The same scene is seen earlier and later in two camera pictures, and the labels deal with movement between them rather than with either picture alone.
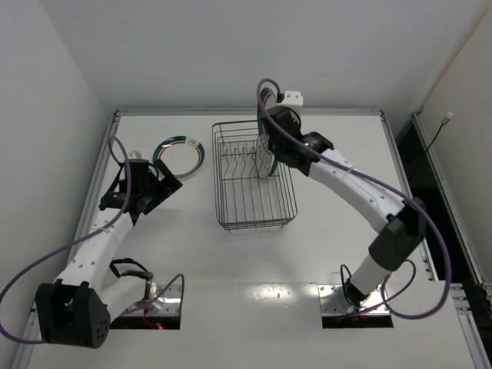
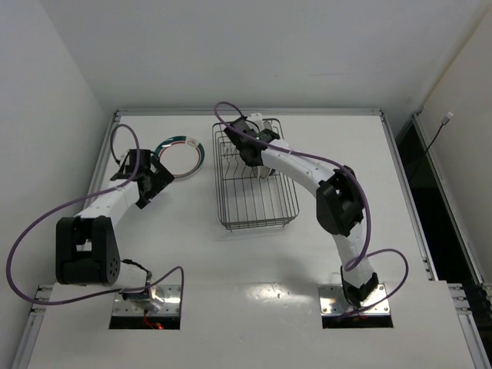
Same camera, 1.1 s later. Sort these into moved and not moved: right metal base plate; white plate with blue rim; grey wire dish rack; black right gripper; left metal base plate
Moved: white plate with blue rim; black right gripper
Not moved: right metal base plate; left metal base plate; grey wire dish rack
